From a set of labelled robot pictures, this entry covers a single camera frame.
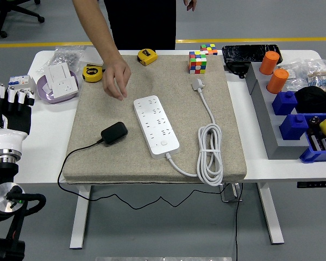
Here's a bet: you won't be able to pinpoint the black table control panel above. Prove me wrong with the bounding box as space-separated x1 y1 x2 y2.
297 181 326 189

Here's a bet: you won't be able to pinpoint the grey stepped block holder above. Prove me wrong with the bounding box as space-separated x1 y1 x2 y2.
246 63 309 160

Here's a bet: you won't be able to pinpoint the purple bowl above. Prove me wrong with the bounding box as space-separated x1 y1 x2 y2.
36 71 80 104

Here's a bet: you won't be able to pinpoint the blue block with knob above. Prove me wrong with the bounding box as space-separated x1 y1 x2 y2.
279 114 309 141
272 91 299 116

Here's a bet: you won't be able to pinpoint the clear bag of resistors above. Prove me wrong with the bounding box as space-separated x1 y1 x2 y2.
305 58 326 92

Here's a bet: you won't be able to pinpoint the white wall socket plate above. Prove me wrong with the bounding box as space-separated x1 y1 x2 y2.
52 77 79 100

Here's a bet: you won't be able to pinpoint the orange cylinder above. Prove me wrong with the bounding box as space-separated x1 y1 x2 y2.
259 51 280 76
266 68 290 95

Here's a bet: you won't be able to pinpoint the white table leg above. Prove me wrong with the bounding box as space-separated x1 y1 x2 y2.
256 182 285 245
70 184 92 250

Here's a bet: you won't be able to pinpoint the metal bracket under table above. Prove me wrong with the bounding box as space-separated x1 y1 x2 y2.
220 182 243 203

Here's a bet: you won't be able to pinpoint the blue plastic bin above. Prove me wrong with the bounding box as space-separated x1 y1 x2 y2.
299 113 326 164

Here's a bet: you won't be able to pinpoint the white power strip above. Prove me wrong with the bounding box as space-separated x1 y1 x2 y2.
133 94 180 160

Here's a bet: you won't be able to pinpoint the black hanging cable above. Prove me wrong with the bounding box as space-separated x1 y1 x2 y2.
234 182 244 261

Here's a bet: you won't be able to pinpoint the large colourful puzzle cube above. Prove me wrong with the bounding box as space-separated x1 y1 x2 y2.
188 50 208 74

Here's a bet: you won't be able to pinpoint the clear bag of screws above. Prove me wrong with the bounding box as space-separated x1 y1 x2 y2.
45 46 85 71

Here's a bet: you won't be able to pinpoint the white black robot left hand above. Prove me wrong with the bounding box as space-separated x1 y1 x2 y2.
0 67 36 153

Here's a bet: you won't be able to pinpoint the black cracked flat tray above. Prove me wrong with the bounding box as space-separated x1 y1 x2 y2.
222 44 284 66

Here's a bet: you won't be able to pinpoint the black cloth bundle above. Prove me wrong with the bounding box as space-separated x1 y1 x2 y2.
294 86 326 114

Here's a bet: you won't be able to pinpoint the person's right hand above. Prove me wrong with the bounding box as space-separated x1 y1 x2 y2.
102 58 132 102

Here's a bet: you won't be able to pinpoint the person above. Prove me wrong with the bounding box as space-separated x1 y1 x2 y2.
103 0 177 51

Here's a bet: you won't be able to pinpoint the clear bag of small parts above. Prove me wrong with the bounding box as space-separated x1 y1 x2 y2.
277 61 312 92

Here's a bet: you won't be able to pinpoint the white circuit breaker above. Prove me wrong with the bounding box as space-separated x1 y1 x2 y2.
8 75 37 93

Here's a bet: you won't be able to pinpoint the small colourful puzzle cube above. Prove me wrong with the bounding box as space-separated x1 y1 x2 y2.
200 43 218 56

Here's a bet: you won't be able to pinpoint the white blank switch plate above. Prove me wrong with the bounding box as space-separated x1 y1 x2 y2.
48 62 72 84

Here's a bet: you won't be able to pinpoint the grey-brown fabric mat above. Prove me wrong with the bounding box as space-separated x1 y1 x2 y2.
62 54 248 185

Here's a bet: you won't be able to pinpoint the dark batteries in bin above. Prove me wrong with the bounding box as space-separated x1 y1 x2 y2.
309 133 326 152

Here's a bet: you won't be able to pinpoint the white power strip cable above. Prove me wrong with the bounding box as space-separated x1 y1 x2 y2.
165 78 224 188

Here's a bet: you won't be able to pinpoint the black plug adapter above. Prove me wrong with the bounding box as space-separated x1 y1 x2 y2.
100 121 129 147

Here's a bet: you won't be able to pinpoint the round yellow tape measure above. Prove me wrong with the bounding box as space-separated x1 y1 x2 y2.
82 64 103 83

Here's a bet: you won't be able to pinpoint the person's left hand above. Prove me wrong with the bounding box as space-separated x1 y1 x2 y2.
183 0 198 12

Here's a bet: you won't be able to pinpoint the thin black adapter cord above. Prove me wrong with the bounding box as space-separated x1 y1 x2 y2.
57 139 225 210

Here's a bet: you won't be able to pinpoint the black office chair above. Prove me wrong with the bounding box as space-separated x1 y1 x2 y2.
0 0 46 39

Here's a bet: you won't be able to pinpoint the square yellow tape measure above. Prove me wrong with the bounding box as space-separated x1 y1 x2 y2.
137 48 158 67

